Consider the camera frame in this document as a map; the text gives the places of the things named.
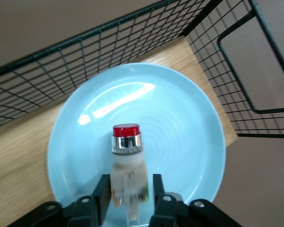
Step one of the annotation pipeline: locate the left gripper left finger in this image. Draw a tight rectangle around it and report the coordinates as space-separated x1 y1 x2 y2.
11 174 111 227

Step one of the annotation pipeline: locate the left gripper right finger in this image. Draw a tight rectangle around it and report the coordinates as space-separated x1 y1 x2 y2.
148 174 242 227

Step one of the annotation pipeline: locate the red push button switch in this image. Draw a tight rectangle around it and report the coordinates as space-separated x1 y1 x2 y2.
109 123 151 224

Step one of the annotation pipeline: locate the light blue plate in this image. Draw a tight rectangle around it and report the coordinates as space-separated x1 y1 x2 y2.
46 62 227 226

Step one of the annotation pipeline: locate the wooden board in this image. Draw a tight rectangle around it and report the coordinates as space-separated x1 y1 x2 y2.
0 37 239 227

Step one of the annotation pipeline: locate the black wire basket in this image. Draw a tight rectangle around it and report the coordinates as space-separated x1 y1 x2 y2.
0 0 284 140

